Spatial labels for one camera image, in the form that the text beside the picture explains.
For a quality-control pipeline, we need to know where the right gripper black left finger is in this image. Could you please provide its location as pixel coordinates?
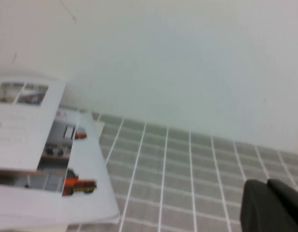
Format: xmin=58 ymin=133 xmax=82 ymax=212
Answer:
xmin=239 ymin=179 xmax=289 ymax=232

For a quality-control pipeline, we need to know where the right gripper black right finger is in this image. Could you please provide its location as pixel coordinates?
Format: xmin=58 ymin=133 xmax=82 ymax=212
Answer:
xmin=267 ymin=178 xmax=298 ymax=232

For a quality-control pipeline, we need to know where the product brochure book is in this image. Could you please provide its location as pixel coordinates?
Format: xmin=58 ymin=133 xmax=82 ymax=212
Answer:
xmin=0 ymin=74 xmax=120 ymax=232

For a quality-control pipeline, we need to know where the grey white checked tablecloth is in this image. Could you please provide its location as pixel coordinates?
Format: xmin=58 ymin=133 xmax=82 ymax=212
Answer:
xmin=66 ymin=110 xmax=298 ymax=232

